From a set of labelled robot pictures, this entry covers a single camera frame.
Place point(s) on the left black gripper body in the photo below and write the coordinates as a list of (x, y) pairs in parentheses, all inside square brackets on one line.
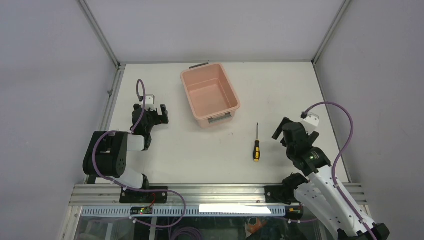
[(151, 115)]

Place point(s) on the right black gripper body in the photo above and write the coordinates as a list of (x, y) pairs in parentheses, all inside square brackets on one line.
[(294, 133)]

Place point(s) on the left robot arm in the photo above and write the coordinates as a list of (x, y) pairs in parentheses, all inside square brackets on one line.
[(106, 155)]

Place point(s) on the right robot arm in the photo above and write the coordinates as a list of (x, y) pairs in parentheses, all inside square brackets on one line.
[(317, 187)]

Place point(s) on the yellow black screwdriver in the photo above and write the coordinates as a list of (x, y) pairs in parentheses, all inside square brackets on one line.
[(256, 151)]

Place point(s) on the pink plastic bin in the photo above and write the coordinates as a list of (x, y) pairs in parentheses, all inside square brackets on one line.
[(210, 93)]

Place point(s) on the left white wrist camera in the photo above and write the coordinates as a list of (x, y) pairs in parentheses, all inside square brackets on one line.
[(149, 102)]

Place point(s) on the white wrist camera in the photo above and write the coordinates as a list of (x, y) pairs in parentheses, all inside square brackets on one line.
[(149, 102), (310, 122)]

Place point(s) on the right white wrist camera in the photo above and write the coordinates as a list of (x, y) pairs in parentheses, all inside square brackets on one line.
[(310, 122)]

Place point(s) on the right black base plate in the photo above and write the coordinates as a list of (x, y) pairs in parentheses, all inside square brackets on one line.
[(280, 194)]

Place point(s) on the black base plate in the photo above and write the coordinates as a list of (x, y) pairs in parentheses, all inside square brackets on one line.
[(280, 194), (144, 195)]

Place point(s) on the aluminium mounting rail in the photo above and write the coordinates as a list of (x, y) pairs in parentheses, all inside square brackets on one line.
[(194, 195)]

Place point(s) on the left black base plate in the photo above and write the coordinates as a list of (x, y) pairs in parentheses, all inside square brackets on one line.
[(144, 195)]

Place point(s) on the white slotted cable duct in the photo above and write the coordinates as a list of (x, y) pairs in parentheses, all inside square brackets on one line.
[(202, 210)]

